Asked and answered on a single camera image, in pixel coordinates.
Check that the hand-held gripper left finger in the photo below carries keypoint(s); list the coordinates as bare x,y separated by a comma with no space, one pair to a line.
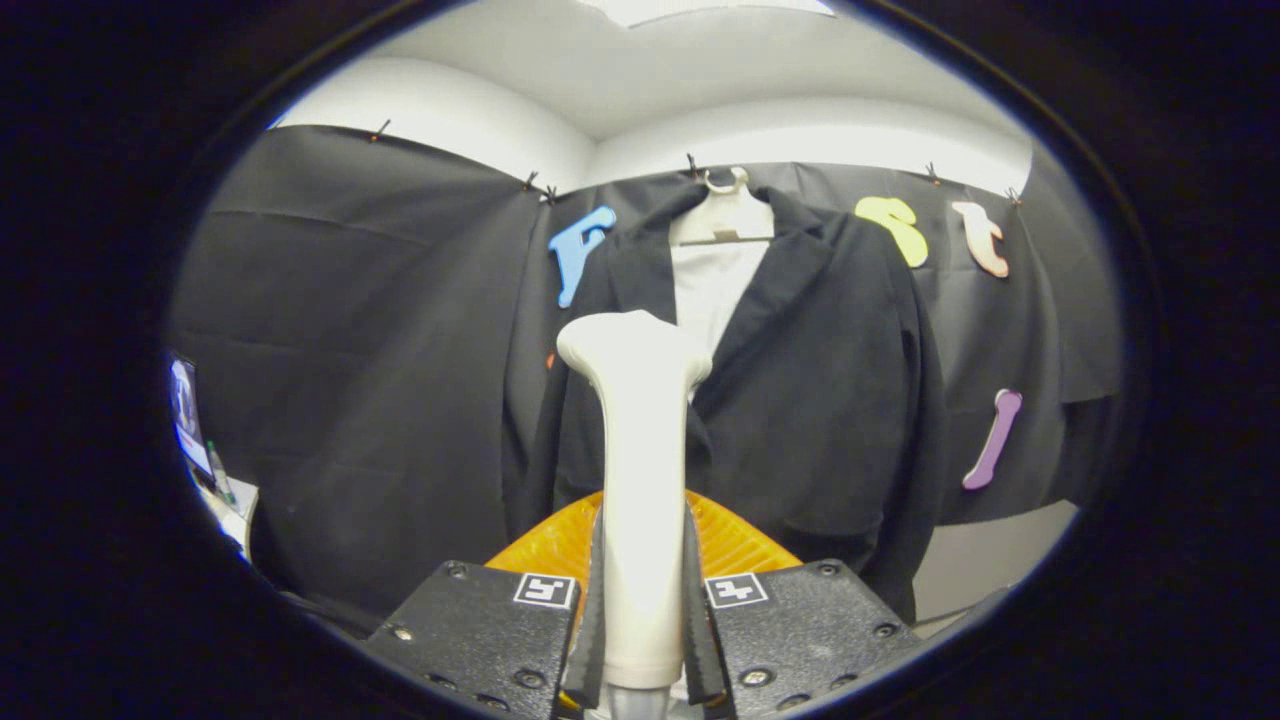
590,655

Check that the black backdrop cloth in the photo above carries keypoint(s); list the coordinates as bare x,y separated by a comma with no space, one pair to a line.
350,350

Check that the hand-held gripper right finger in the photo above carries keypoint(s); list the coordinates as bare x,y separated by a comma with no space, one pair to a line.
697,655

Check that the black suit jacket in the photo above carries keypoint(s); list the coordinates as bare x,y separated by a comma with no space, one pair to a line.
820,400

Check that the white clothes hanger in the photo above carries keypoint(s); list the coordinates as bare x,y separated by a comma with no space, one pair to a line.
725,220

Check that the white shirt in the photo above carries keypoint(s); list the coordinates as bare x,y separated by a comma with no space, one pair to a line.
710,290

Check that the ceiling light panel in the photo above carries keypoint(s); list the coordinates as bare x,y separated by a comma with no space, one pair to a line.
700,10

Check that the green capped bottle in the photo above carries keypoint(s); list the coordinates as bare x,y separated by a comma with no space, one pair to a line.
216,464

